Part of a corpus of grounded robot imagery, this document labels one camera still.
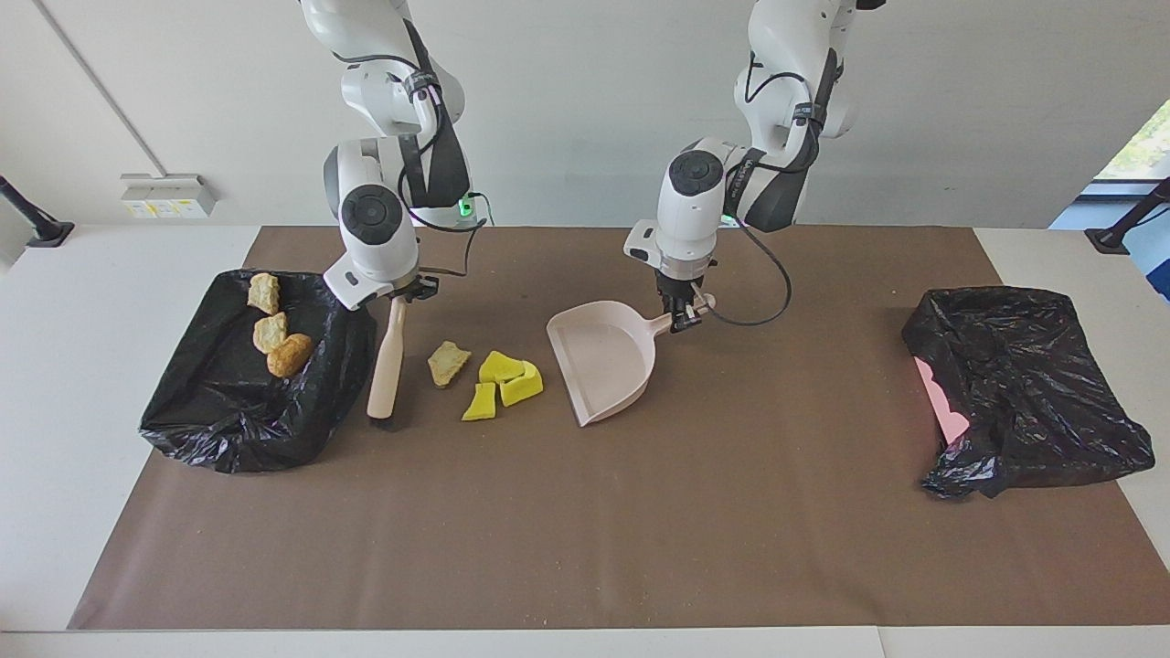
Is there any white wall socket box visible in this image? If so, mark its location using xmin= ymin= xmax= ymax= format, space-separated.
xmin=120 ymin=173 xmax=219 ymax=221

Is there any striped croissant piece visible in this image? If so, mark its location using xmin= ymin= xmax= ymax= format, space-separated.
xmin=246 ymin=271 xmax=282 ymax=316
xmin=251 ymin=311 xmax=290 ymax=356

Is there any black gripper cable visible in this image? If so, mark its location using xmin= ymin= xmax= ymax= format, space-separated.
xmin=399 ymin=18 xmax=495 ymax=280
xmin=699 ymin=50 xmax=842 ymax=327

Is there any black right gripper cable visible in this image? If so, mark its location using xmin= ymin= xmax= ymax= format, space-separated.
xmin=399 ymin=18 xmax=495 ymax=280

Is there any bright window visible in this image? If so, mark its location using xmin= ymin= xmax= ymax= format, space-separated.
xmin=1092 ymin=96 xmax=1170 ymax=184

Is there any black clamp stand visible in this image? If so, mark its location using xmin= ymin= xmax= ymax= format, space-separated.
xmin=1084 ymin=177 xmax=1170 ymax=256
xmin=0 ymin=175 xmax=76 ymax=249

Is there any brown paper table mat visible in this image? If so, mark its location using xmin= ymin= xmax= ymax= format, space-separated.
xmin=68 ymin=225 xmax=1170 ymax=631

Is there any black bag pink bin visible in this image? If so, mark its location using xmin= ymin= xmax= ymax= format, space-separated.
xmin=901 ymin=285 xmax=1157 ymax=501

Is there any brown bread roll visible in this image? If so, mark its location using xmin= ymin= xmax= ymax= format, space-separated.
xmin=266 ymin=332 xmax=314 ymax=379

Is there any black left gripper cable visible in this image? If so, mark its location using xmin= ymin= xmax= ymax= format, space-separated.
xmin=699 ymin=50 xmax=842 ymax=327

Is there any tan sponge chunk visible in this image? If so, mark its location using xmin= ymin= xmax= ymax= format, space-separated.
xmin=426 ymin=340 xmax=473 ymax=389

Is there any pink plastic bin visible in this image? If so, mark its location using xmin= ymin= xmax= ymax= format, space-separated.
xmin=914 ymin=355 xmax=972 ymax=451

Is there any yellow sponge piece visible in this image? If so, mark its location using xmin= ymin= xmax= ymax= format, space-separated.
xmin=460 ymin=381 xmax=498 ymax=423
xmin=498 ymin=359 xmax=545 ymax=409
xmin=478 ymin=349 xmax=527 ymax=386

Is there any black bag lined bin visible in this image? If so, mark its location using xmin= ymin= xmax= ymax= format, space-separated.
xmin=138 ymin=267 xmax=378 ymax=475

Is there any beige plastic dustpan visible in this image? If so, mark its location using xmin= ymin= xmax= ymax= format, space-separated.
xmin=546 ymin=292 xmax=718 ymax=429

